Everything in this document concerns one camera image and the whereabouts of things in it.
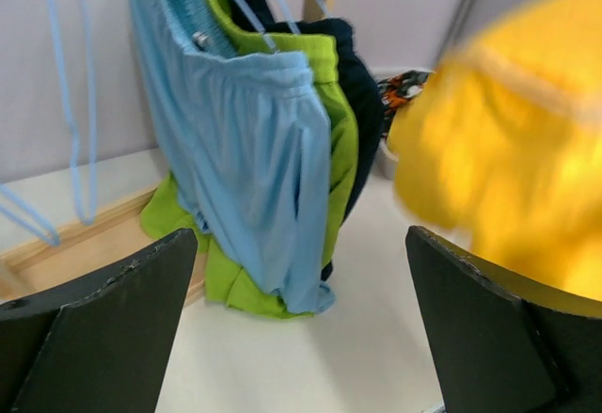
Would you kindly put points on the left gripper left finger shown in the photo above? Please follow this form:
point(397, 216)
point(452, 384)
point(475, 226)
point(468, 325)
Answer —
point(100, 342)

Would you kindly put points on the blue hanger of light-blue shorts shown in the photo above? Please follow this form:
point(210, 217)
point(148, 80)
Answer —
point(256, 24)

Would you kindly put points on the yellow shorts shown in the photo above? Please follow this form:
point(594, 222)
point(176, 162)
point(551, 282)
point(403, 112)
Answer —
point(504, 143)

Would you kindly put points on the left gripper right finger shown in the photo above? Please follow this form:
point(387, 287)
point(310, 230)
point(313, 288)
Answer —
point(502, 342)

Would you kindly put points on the light blue shorts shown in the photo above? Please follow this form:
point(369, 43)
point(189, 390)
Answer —
point(244, 149)

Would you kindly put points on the navy blue shorts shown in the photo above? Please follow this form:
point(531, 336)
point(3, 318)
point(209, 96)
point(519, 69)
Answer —
point(351, 100)

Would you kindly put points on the orange camouflage shorts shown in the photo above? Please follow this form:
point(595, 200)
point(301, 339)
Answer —
point(397, 92)

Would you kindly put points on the lime green shorts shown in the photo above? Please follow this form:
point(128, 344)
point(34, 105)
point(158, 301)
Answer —
point(329, 126)

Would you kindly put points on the blue hanger of camouflage shorts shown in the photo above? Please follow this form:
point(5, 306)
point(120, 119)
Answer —
point(28, 218)

